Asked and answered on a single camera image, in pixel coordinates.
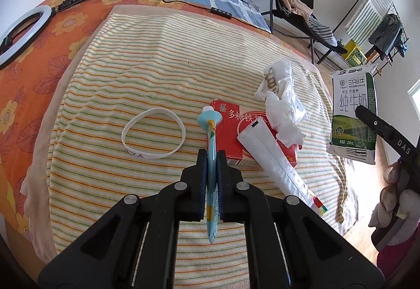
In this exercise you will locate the white rubber wristband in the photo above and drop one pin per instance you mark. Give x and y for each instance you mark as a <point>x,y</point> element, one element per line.
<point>123,138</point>

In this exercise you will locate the yellow plastic crate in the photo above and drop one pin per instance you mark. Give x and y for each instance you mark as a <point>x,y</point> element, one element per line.
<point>354,52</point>

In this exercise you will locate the red cardboard box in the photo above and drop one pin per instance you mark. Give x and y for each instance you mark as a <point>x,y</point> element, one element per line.
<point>226,134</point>

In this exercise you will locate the dark hanging clothes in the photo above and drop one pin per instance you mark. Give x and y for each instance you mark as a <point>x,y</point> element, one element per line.
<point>387,31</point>

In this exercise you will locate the light blue squeeze tube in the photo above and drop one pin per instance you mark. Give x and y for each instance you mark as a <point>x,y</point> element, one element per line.
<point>211,144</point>

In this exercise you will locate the orange floral bed sheet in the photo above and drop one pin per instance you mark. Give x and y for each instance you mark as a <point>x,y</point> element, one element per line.
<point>32,95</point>

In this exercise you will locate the white plastic bag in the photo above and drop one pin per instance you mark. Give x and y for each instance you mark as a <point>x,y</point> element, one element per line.
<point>282,105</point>

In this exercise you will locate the long white sachet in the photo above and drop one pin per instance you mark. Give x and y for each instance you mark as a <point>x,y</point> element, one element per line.
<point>272,164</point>

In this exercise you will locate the window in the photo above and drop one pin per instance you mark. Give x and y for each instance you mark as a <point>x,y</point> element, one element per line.
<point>415,92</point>

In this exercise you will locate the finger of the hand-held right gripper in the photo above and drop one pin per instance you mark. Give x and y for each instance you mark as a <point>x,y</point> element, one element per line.
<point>370,118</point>

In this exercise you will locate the striped garment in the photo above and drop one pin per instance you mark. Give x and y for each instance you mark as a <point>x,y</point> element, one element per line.
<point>323,31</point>

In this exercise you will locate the person's right hand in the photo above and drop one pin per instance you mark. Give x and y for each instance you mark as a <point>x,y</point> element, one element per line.
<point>390,197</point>

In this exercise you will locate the beige garment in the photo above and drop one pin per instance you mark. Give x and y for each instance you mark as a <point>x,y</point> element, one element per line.
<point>293,2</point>

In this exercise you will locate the striped yellow blanket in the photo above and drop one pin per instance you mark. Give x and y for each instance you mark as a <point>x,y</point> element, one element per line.
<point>131,62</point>

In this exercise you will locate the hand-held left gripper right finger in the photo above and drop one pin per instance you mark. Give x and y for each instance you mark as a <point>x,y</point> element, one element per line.
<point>220,184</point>

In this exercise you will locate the green striped towel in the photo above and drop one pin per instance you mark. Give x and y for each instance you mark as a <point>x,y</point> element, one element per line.
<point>370,13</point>

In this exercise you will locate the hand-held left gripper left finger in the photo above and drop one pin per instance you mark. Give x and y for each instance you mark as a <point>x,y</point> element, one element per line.
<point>204,177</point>

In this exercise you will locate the green white milk pouch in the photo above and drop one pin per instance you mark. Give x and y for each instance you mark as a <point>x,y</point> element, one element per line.
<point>351,102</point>

